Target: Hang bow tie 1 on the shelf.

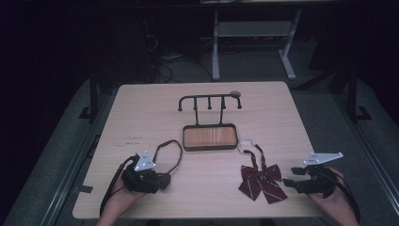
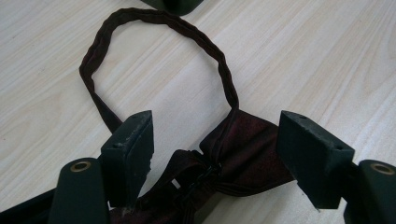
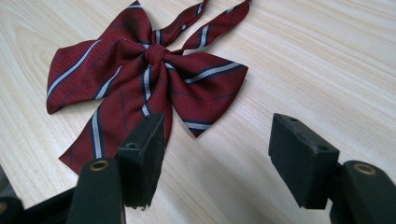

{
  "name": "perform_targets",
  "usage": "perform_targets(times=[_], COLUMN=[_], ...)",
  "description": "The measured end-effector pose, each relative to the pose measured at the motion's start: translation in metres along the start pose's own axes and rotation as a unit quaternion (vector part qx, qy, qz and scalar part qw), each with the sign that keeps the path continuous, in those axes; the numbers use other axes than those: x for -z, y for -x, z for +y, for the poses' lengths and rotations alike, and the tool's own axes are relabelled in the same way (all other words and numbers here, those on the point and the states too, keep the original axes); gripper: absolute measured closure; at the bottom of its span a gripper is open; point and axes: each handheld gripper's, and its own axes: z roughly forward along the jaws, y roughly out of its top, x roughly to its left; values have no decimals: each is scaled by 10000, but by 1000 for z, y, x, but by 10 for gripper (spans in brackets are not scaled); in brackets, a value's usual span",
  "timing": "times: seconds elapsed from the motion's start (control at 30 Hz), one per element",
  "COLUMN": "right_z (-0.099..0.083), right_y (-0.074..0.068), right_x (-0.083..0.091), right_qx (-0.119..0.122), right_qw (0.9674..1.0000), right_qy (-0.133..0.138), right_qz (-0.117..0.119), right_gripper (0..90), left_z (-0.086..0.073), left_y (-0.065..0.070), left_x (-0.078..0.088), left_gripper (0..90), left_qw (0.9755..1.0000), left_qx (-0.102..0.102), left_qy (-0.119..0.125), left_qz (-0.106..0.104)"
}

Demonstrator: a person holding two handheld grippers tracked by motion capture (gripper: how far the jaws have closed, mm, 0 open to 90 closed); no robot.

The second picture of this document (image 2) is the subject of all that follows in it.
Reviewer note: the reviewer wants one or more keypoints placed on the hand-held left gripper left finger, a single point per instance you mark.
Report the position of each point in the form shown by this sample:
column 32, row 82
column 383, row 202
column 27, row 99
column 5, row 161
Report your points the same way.
column 127, row 155

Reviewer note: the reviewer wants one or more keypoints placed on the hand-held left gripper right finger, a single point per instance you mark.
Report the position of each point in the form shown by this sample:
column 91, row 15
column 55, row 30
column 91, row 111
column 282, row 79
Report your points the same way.
column 314, row 161

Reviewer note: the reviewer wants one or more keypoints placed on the dark maroon bow tie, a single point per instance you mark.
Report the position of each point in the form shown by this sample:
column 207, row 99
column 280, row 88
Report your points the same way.
column 246, row 149

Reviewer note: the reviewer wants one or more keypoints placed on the black metal rack wooden base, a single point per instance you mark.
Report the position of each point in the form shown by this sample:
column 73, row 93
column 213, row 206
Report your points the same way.
column 177, row 6

